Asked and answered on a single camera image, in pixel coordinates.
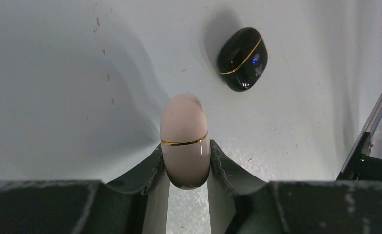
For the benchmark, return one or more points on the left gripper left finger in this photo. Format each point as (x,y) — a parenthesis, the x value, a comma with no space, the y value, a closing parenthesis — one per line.
(134,203)

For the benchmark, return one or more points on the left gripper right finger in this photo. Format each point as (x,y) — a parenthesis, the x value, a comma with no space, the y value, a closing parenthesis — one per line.
(241,203)

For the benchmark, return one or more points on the white earbud charging case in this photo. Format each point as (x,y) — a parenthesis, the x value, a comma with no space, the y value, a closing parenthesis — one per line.
(185,141)

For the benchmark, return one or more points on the black earbud charging case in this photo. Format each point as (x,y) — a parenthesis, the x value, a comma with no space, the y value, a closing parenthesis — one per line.
(243,59)

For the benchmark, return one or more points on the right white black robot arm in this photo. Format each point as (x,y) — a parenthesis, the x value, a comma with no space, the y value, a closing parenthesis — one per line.
(362,167)

